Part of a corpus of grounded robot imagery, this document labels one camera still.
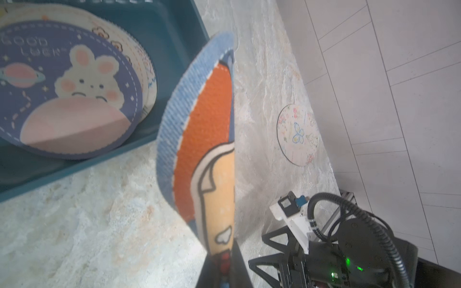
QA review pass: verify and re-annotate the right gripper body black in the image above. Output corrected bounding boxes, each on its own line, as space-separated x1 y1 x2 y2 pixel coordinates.
279 242 324 288

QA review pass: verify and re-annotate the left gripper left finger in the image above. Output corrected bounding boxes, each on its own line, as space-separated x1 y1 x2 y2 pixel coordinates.
195 254 223 288

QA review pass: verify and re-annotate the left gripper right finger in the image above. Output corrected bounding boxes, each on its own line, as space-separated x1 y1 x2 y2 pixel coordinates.
229 240 253 288

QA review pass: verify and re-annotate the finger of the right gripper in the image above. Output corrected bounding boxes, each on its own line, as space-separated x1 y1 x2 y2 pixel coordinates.
248 253 286 288
262 226 299 254

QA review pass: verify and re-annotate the blue toast bear coaster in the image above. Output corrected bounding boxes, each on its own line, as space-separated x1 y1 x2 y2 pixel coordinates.
156 32 235 260

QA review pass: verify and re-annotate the navy bunny planet coaster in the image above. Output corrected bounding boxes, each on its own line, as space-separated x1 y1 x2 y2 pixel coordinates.
1 20 143 160

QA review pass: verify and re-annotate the teal plastic storage box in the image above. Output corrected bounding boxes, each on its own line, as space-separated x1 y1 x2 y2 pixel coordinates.
1 1 210 202

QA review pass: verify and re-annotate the cream alpaca coaster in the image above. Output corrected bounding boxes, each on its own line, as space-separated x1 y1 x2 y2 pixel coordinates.
1 2 158 121

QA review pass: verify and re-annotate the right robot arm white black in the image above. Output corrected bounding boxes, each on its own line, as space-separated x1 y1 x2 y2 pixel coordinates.
249 218 394 288

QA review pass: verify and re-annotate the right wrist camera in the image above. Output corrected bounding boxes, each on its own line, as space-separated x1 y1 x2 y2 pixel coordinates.
270 192 315 254

